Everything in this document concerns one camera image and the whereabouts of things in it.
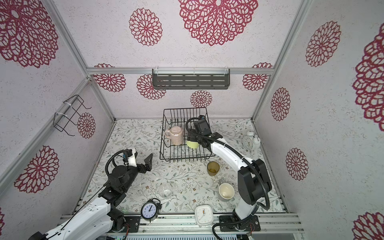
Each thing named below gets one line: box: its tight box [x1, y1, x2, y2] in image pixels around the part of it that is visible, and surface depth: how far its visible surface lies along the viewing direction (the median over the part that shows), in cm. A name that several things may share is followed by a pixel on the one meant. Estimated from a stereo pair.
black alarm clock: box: [140, 198, 162, 223], surface depth 78 cm
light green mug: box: [186, 140, 200, 149], surface depth 85 cm
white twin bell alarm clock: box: [242, 131, 261, 150], surface depth 98 cm
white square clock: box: [195, 204, 214, 228], surface depth 76 cm
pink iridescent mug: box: [165, 126, 184, 146], surface depth 97 cm
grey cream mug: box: [218, 183, 235, 200], surface depth 79 cm
